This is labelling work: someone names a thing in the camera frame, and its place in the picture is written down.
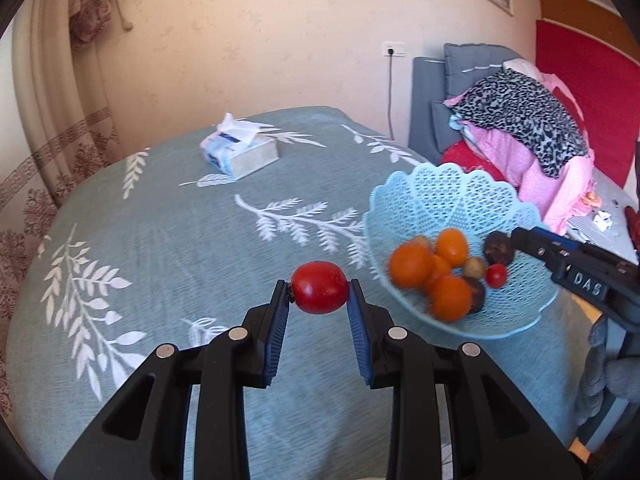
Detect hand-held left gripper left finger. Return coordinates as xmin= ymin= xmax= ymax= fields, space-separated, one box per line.
xmin=54 ymin=280 xmax=292 ymax=480

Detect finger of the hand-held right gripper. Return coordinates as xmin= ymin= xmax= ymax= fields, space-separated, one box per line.
xmin=531 ymin=227 xmax=621 ymax=261
xmin=511 ymin=228 xmax=568 ymax=273

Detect pink dotted clothes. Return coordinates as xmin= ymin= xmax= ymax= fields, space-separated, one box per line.
xmin=446 ymin=72 xmax=597 ymax=237

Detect curtain tieback tassel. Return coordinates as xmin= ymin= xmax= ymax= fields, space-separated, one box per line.
xmin=67 ymin=0 xmax=134 ymax=54

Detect large orange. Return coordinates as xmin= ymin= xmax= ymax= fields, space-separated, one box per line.
xmin=389 ymin=242 xmax=436 ymax=288

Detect red tomato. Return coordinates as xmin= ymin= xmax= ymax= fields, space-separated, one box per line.
xmin=291 ymin=261 xmax=350 ymax=315

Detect white pillow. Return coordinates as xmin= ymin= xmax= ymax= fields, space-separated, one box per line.
xmin=502 ymin=58 xmax=539 ymax=79

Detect leopard print cloth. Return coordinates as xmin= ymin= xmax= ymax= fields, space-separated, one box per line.
xmin=450 ymin=69 xmax=590 ymax=179

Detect teal leaf-print tablecloth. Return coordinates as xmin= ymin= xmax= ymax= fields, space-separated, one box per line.
xmin=5 ymin=106 xmax=601 ymax=480

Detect grey quilted cushion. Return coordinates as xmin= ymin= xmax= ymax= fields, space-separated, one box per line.
xmin=444 ymin=42 xmax=524 ymax=107

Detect small tangerine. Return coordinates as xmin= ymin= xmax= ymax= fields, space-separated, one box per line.
xmin=429 ymin=275 xmax=472 ymax=323
xmin=434 ymin=228 xmax=469 ymax=267
xmin=425 ymin=255 xmax=454 ymax=293

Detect orange wall panel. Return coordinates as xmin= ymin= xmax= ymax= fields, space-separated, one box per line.
xmin=539 ymin=0 xmax=640 ymax=64

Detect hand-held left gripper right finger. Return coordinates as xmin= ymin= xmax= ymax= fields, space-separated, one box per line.
xmin=346 ymin=279 xmax=583 ymax=480

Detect dark red cloth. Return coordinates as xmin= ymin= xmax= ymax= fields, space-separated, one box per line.
xmin=624 ymin=207 xmax=640 ymax=252

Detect red blanket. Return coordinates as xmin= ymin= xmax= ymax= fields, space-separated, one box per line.
xmin=440 ymin=141 xmax=490 ymax=172

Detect beige patterned curtain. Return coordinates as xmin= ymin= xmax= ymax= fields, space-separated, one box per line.
xmin=0 ymin=0 xmax=132 ymax=411

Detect light blue plastic basket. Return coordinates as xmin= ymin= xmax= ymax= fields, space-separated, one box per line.
xmin=362 ymin=162 xmax=560 ymax=342

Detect tissue box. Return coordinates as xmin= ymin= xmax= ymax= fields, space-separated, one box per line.
xmin=199 ymin=112 xmax=280 ymax=181

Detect dark power cable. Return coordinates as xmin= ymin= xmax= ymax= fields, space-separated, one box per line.
xmin=385 ymin=55 xmax=396 ymax=139

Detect red padded headboard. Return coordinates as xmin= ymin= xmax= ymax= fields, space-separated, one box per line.
xmin=535 ymin=19 xmax=640 ymax=189

